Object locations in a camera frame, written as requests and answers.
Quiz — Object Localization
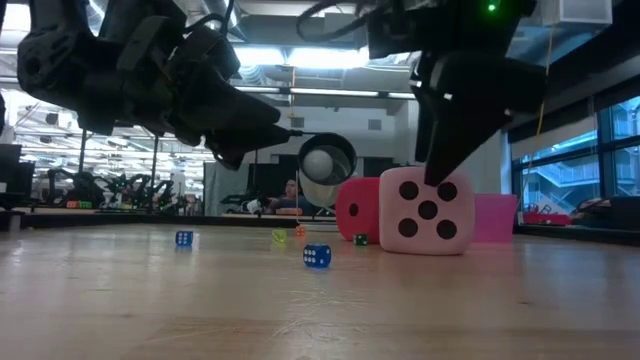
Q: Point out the black monitor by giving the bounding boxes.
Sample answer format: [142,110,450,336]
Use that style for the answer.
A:
[0,144,36,211]

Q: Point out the large red foam die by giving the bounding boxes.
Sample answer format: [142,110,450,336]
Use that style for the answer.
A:
[335,176,382,244]

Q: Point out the long light bar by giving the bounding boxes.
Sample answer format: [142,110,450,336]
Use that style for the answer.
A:
[0,74,419,104]

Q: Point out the white ceiling unit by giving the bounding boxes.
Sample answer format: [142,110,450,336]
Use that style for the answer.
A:
[542,0,614,26]

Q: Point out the grey partition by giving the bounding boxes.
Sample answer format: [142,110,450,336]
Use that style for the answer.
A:
[203,159,251,216]

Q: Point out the person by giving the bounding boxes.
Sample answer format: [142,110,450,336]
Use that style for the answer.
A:
[267,178,311,216]

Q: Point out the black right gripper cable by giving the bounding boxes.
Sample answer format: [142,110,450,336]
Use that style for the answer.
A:
[295,0,374,44]

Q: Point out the black frame rig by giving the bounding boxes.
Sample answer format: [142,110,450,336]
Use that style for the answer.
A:
[252,149,321,216]

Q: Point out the red translucent plastic bin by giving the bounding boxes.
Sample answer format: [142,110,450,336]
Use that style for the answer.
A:
[472,193,520,245]

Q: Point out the black frame stand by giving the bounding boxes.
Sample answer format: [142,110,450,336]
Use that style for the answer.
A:
[79,129,161,214]

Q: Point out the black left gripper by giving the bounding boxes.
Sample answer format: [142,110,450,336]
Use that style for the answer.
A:
[17,0,281,146]

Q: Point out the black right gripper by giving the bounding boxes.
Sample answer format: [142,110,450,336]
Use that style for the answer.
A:
[367,0,546,189]

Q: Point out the large pink foam die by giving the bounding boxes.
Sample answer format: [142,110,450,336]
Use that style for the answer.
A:
[378,166,476,257]

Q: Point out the black background robot arms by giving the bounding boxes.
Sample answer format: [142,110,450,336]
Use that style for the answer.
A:
[74,169,176,211]

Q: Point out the red box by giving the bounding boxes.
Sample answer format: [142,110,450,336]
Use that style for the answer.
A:
[522,209,571,226]

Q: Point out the black screen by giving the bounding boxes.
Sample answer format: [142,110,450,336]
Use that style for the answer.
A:
[363,157,396,179]

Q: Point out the black aluminium table frame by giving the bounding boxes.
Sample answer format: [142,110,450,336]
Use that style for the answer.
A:
[0,207,640,247]

